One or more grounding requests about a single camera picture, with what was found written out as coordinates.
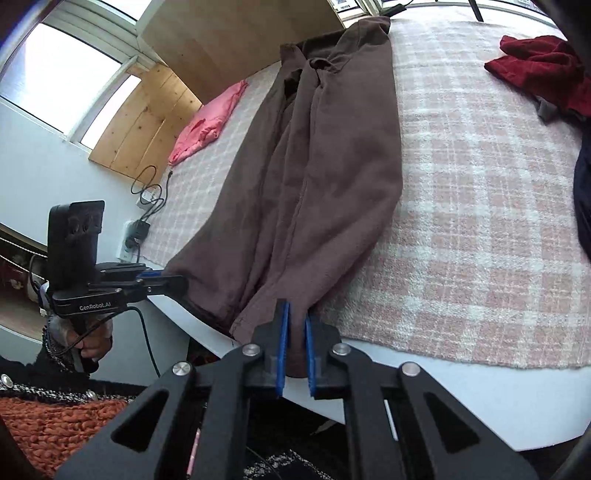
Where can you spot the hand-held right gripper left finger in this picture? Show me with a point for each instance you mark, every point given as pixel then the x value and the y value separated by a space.
pixel 281 341

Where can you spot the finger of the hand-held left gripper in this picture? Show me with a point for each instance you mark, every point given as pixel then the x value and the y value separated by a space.
pixel 129 270
pixel 161 284

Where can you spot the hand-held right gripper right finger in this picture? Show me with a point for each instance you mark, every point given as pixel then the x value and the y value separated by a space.
pixel 310 355

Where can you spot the brown fleece pants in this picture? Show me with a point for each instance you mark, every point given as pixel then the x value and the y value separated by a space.
pixel 323 184

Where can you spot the person's left hand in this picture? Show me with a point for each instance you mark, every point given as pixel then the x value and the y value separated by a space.
pixel 97 344

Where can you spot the wooden shelf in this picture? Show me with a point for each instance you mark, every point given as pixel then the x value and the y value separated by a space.
pixel 18 277

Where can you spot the white bed base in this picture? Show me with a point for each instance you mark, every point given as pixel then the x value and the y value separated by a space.
pixel 438 397

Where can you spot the pink patterned cloth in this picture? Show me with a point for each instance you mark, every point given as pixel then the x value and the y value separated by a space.
pixel 193 452

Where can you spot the pine wood panel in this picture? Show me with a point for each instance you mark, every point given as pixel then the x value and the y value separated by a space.
pixel 143 124

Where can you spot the pink shirt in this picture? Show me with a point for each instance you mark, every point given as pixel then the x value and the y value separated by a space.
pixel 203 124

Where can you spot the window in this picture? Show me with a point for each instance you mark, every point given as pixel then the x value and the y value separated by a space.
pixel 60 78

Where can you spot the orange knit scarf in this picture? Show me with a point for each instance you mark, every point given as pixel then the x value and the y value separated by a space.
pixel 55 429

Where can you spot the pink plaid blanket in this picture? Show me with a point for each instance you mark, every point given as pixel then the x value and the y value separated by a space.
pixel 461 230

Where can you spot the wooden headboard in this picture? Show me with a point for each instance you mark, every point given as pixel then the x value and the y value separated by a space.
pixel 221 41

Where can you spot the dark navy garment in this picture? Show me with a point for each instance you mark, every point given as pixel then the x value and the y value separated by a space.
pixel 584 198

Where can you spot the grey garment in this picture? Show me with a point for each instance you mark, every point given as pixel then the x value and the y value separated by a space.
pixel 547 110

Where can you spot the black adapter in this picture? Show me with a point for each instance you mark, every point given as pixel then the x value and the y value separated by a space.
pixel 395 8

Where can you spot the red garment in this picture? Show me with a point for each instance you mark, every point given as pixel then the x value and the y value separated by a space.
pixel 540 64

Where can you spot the black tripod leg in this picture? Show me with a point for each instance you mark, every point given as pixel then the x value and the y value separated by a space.
pixel 475 10

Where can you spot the white wall socket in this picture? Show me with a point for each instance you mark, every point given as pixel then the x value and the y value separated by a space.
pixel 124 251

